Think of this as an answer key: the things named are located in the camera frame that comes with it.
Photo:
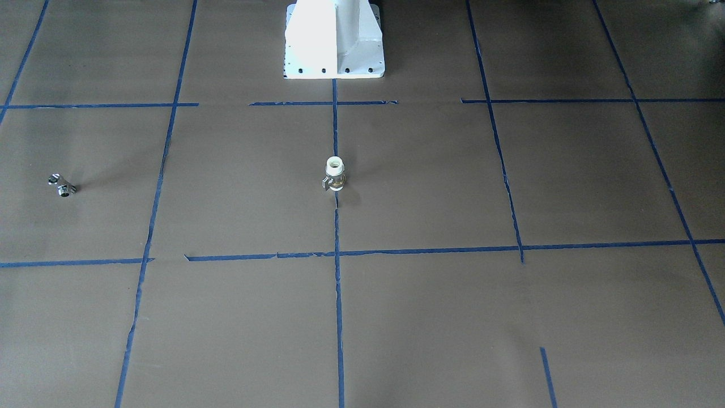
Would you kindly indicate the small chrome metal fitting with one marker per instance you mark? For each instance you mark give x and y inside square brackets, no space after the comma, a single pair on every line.
[64,187]

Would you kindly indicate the white PPR pipe brass valve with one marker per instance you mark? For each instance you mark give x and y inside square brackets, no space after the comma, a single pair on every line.
[335,174]

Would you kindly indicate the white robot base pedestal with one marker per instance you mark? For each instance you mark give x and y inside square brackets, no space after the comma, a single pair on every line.
[333,39]

